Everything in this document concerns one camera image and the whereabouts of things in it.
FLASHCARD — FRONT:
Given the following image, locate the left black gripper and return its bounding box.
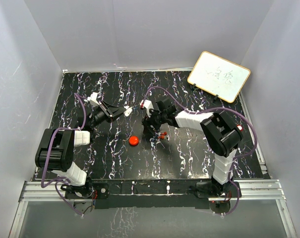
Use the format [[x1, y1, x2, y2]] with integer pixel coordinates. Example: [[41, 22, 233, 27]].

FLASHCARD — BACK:
[[89, 101, 126, 129]]

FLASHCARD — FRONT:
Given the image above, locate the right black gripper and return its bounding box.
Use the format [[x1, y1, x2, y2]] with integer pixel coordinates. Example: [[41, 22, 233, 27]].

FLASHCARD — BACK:
[[142, 107, 167, 135]]

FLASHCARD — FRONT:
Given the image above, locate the white earbud charging case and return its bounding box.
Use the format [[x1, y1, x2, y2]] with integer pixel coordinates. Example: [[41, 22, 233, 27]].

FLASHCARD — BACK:
[[124, 106, 132, 117]]

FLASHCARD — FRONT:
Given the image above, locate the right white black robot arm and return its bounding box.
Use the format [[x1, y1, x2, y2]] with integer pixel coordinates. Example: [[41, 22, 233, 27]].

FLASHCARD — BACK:
[[140, 99, 242, 197]]

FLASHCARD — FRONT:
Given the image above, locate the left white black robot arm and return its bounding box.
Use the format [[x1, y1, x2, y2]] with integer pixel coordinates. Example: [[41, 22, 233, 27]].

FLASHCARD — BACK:
[[35, 101, 126, 198]]

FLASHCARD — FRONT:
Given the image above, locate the red earbud charging case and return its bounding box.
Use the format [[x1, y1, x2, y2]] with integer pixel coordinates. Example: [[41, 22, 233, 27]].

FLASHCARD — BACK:
[[129, 136, 139, 146]]

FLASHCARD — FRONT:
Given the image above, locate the red emergency stop button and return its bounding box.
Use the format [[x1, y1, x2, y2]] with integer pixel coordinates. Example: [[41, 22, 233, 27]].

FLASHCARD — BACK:
[[237, 125, 243, 131]]

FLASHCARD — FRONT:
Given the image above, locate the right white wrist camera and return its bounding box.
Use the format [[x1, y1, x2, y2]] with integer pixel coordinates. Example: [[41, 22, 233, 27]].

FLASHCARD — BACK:
[[140, 100, 154, 118]]

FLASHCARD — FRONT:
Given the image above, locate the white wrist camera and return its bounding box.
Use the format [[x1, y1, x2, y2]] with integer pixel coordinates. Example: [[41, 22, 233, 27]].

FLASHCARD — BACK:
[[87, 92, 100, 107], [140, 100, 154, 118]]

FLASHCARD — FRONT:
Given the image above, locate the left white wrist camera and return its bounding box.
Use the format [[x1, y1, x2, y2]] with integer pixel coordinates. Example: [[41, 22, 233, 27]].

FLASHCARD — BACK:
[[87, 92, 100, 107]]

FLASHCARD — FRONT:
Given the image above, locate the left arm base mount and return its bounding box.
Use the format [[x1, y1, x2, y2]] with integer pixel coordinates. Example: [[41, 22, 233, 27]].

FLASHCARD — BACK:
[[60, 182, 109, 200]]

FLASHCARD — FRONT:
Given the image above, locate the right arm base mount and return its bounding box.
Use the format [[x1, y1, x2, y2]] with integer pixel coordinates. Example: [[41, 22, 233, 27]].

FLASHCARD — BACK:
[[189, 181, 241, 198]]

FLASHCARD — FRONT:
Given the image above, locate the small whiteboard yellow frame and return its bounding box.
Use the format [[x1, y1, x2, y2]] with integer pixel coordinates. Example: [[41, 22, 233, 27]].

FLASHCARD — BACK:
[[187, 51, 251, 103]]

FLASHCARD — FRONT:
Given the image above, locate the aluminium front rail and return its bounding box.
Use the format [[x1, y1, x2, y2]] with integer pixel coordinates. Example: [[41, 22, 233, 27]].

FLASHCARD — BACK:
[[19, 179, 286, 202]]

